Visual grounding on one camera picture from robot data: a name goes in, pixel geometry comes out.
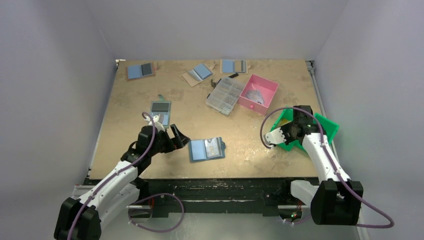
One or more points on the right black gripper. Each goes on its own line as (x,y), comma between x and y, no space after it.
(292,130)

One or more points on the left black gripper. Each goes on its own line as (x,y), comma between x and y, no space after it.
(180,140)

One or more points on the blue card holder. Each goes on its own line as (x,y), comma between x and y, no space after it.
(197,153)

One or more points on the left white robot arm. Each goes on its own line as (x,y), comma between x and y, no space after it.
(83,218)

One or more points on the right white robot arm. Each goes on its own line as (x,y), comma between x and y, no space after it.
(336,201)

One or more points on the teal open card holder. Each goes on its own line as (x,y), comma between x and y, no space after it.
(162,109)

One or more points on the cards in pink bin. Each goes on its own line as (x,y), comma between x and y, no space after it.
(255,95)

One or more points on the tan open card holder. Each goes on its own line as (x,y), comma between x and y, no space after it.
(198,74)

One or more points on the brown open card holder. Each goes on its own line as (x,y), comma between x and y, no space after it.
(140,71)

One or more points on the beige open card holder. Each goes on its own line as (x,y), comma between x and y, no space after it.
(229,66)

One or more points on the green plastic tray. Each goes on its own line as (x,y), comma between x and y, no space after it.
(285,117)

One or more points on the green tray lid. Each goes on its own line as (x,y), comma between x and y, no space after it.
(331,128)

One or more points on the pink plastic bin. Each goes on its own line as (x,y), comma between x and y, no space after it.
(268,89)

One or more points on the clear plastic organizer box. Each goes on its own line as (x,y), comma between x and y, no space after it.
(225,95)

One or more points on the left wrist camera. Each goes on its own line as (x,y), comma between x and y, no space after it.
(157,122)

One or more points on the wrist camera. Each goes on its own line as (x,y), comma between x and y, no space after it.
(275,137)
(157,122)

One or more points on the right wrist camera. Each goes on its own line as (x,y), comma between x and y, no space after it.
(275,137)

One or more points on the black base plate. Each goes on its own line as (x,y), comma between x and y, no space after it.
(267,196)

